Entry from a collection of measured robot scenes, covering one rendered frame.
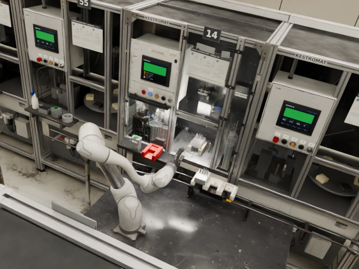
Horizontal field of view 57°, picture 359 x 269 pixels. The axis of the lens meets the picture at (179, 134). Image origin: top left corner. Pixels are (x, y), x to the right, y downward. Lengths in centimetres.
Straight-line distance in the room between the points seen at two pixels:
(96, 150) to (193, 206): 109
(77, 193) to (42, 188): 38
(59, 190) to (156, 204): 146
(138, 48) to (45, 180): 205
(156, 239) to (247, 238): 69
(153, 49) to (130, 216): 123
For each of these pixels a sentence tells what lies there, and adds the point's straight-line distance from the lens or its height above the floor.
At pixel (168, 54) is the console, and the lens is 253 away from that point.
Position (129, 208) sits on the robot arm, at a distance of 236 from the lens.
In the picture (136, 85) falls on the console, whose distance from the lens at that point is 276.
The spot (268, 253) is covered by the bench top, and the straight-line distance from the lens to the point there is 266.
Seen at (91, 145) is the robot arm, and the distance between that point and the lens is 203.
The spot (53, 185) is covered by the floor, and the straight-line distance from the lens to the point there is 397.
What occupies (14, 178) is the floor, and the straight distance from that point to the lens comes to 414.
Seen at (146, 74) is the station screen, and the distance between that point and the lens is 265.
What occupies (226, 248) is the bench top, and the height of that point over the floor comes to 68.
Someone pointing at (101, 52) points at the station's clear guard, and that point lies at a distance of 288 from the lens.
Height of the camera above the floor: 264
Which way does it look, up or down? 33 degrees down
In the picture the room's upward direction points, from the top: 9 degrees clockwise
